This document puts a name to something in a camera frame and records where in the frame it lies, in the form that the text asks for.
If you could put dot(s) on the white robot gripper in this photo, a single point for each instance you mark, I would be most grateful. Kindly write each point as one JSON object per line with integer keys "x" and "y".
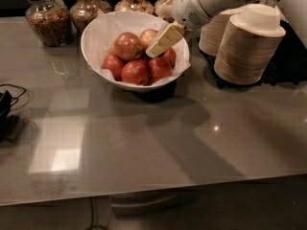
{"x": 186, "y": 7}

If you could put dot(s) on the yellowish red top apple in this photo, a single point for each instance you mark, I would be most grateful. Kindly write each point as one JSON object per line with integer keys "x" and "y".
{"x": 147, "y": 36}

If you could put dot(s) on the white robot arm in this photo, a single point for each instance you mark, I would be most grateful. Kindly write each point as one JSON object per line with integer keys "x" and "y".
{"x": 295, "y": 11}

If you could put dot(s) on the red right back apple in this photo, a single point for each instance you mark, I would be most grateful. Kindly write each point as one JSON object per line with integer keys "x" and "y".
{"x": 170, "y": 55}

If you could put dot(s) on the red front right apple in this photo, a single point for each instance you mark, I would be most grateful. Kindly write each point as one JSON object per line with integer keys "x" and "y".
{"x": 160, "y": 68}

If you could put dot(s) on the large red top-left apple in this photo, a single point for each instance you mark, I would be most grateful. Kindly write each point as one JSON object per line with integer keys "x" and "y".
{"x": 127, "y": 46}

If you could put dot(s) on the white bowl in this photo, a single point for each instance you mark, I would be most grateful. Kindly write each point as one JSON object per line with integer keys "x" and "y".
{"x": 96, "y": 35}

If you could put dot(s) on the red front middle apple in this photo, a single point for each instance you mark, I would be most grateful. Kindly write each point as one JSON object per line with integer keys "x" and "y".
{"x": 136, "y": 72}

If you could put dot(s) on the red left apple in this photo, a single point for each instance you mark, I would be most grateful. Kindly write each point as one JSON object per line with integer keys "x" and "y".
{"x": 114, "y": 64}

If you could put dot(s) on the rear stack paper bowls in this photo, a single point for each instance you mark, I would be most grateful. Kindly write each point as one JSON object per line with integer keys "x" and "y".
{"x": 213, "y": 32}

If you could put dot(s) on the stack paper bowls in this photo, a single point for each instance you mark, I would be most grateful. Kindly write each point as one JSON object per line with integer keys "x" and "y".
{"x": 250, "y": 39}
{"x": 213, "y": 32}

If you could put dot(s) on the front stack paper bowls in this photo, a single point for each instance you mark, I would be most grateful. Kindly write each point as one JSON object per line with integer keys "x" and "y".
{"x": 250, "y": 39}

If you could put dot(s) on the glass jar of granola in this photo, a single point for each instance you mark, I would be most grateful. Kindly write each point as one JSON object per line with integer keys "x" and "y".
{"x": 50, "y": 21}

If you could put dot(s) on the black mat under stacks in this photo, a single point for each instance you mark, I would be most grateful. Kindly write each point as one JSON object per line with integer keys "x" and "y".
{"x": 288, "y": 64}

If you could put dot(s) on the black device with cable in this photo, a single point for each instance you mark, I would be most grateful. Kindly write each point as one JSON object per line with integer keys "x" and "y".
{"x": 8, "y": 98}

